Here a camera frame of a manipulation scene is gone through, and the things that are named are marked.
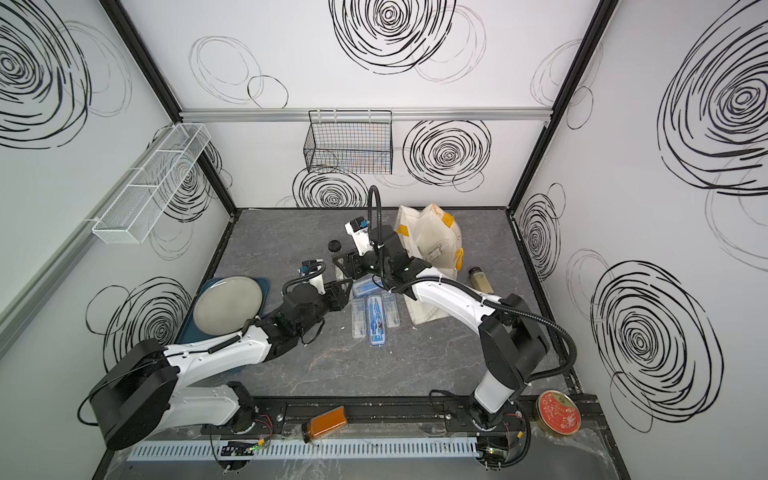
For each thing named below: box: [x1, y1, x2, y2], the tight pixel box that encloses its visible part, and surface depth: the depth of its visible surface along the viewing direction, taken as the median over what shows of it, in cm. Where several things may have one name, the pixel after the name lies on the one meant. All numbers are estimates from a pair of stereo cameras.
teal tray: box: [177, 276, 270, 344], surface depth 95 cm
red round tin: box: [536, 390, 582, 436], surface depth 72 cm
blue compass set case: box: [368, 296, 385, 346], surface depth 91 cm
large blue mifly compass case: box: [352, 274, 385, 299], surface depth 98 cm
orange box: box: [302, 406, 347, 444], surface depth 71 cm
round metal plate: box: [193, 276, 263, 336], surface depth 95 cm
